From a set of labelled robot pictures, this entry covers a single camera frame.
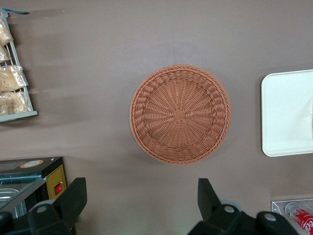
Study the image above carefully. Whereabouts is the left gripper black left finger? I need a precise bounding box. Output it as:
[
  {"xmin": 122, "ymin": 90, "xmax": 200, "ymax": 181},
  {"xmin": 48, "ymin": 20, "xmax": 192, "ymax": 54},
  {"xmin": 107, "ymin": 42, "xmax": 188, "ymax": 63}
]
[{"xmin": 27, "ymin": 177, "xmax": 88, "ymax": 235}]

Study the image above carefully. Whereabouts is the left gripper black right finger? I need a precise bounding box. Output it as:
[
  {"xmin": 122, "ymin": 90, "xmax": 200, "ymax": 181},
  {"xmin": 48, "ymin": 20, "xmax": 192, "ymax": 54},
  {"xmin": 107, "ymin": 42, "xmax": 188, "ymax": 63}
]
[{"xmin": 188, "ymin": 178, "xmax": 243, "ymax": 235}]

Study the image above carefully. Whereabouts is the round brown wicker basket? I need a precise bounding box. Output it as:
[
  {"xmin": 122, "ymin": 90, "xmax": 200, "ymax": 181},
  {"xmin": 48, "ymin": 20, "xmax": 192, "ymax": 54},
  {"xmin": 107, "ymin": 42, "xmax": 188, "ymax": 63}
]
[{"xmin": 129, "ymin": 64, "xmax": 232, "ymax": 165}]

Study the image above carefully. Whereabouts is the beige plastic tray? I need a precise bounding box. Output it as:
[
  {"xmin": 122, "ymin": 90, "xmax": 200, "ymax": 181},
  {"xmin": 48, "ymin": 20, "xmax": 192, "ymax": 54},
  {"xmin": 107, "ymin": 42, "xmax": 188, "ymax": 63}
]
[{"xmin": 260, "ymin": 69, "xmax": 313, "ymax": 158}]

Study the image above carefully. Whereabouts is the black glass food warmer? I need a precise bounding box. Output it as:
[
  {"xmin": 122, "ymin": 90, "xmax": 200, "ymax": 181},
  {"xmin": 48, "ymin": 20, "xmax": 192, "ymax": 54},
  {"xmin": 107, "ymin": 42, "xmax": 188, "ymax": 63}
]
[{"xmin": 0, "ymin": 156, "xmax": 67, "ymax": 218}]

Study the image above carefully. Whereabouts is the clear acrylic bottle rack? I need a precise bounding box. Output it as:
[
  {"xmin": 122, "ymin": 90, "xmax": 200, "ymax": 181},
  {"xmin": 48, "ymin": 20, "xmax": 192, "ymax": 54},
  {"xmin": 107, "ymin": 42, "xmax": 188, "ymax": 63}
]
[{"xmin": 270, "ymin": 197, "xmax": 313, "ymax": 235}]

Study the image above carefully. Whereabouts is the red cola bottle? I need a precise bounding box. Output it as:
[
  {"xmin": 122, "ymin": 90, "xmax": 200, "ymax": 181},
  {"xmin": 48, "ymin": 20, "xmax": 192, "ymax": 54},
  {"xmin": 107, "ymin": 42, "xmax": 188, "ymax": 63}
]
[{"xmin": 285, "ymin": 202, "xmax": 313, "ymax": 235}]

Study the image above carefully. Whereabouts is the clear bag of fried snacks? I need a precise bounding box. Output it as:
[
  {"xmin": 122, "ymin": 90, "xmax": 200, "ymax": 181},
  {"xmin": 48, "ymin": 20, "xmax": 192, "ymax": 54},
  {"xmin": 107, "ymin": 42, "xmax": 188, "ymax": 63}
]
[
  {"xmin": 0, "ymin": 45, "xmax": 12, "ymax": 63},
  {"xmin": 0, "ymin": 91, "xmax": 32, "ymax": 116},
  {"xmin": 0, "ymin": 65, "xmax": 29, "ymax": 93},
  {"xmin": 0, "ymin": 19, "xmax": 13, "ymax": 46}
]

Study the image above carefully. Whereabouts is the blue plastic strip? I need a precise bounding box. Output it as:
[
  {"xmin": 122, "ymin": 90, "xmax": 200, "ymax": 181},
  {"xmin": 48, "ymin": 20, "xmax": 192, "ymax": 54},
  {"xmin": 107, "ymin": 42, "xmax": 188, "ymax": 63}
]
[{"xmin": 0, "ymin": 8, "xmax": 30, "ymax": 15}]

